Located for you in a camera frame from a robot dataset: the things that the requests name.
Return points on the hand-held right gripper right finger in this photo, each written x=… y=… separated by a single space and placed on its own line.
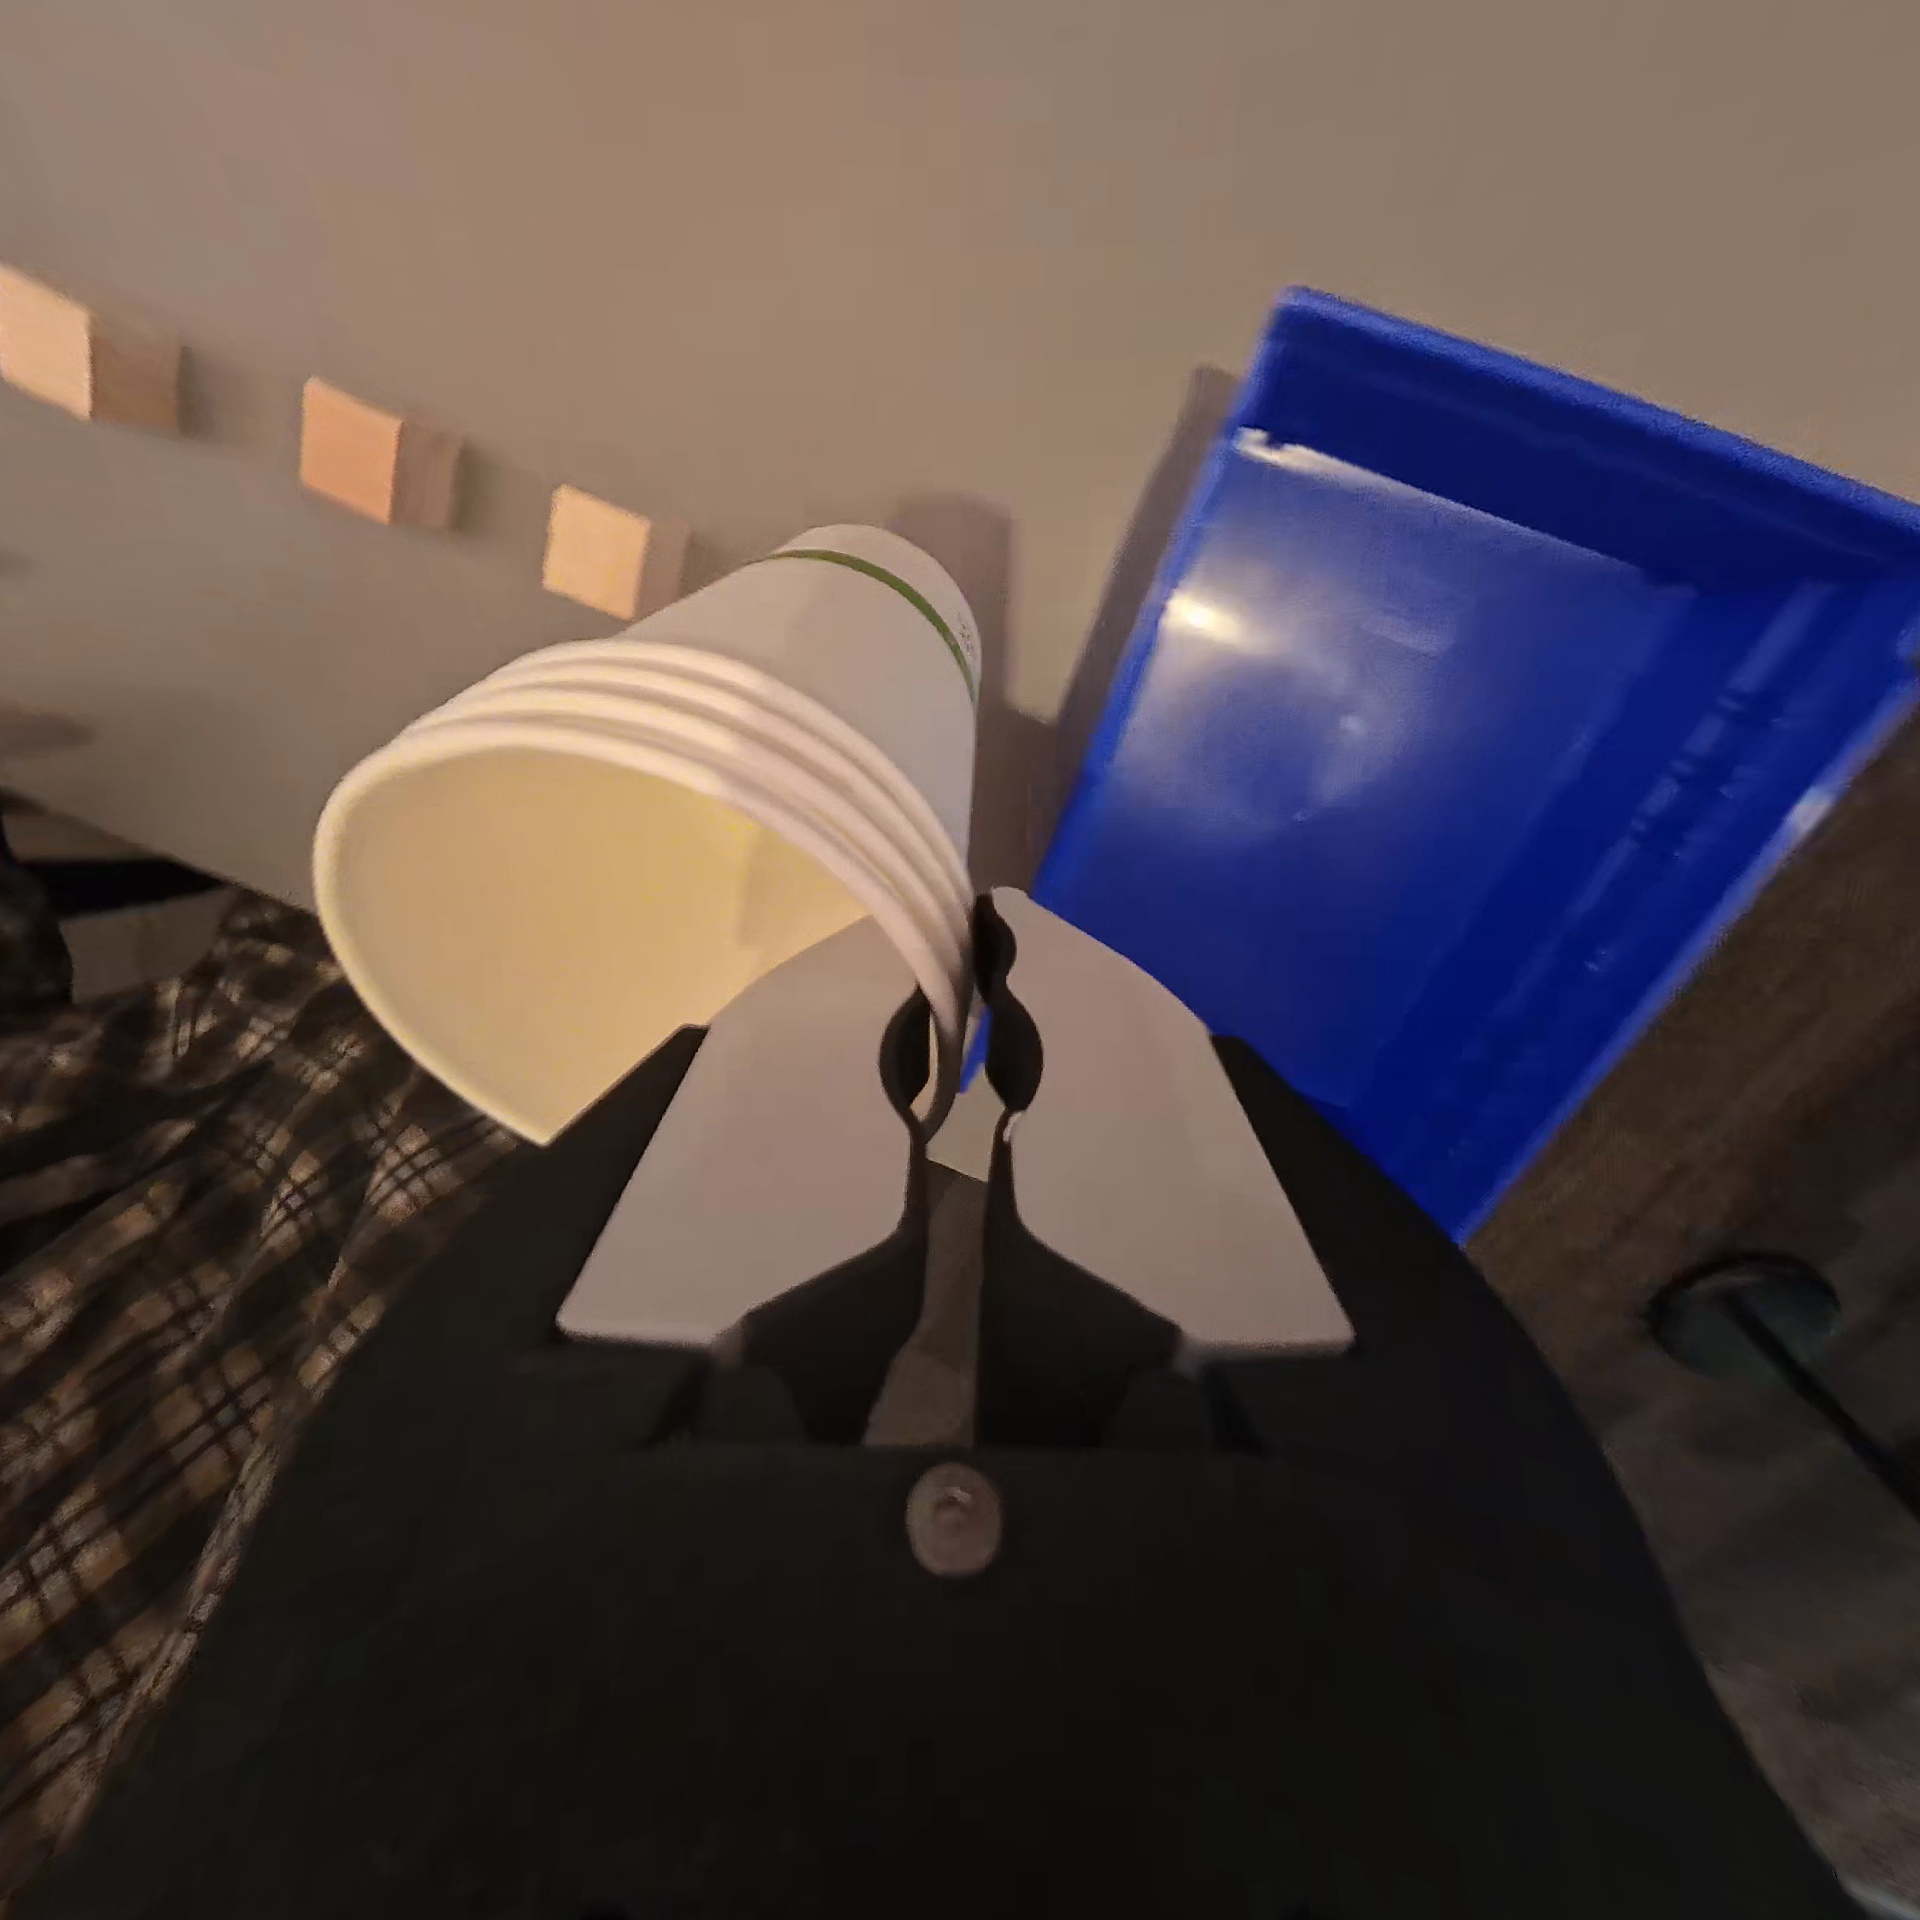
x=1170 y=1184

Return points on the white green-banded paper cup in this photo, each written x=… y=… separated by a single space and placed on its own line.
x=675 y=676
x=570 y=902
x=840 y=662
x=675 y=701

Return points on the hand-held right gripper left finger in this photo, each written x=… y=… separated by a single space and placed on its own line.
x=749 y=1170

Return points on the blue plastic bin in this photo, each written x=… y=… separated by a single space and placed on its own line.
x=1424 y=751

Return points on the black stanchion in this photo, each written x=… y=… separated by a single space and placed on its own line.
x=1739 y=1312

